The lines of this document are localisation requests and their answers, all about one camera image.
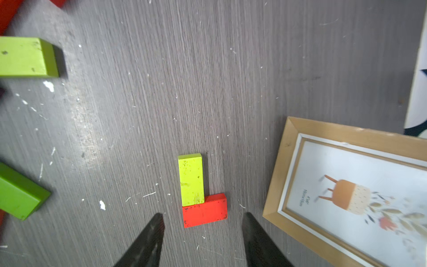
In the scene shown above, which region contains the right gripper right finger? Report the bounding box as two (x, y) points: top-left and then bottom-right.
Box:
(241, 212), (294, 267)

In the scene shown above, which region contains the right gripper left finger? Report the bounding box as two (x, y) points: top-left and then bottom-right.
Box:
(114, 213), (165, 267)

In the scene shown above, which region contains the lime block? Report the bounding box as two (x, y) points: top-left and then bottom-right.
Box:
(1, 36), (59, 78)
(178, 153), (205, 207)

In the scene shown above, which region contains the dark green block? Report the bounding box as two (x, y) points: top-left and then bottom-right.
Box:
(0, 163), (51, 221)

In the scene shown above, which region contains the red block pile middle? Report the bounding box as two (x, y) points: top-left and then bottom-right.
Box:
(50, 0), (67, 8)

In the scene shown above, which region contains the wooden picture frame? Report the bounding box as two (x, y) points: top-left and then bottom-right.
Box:
(263, 117), (427, 267)

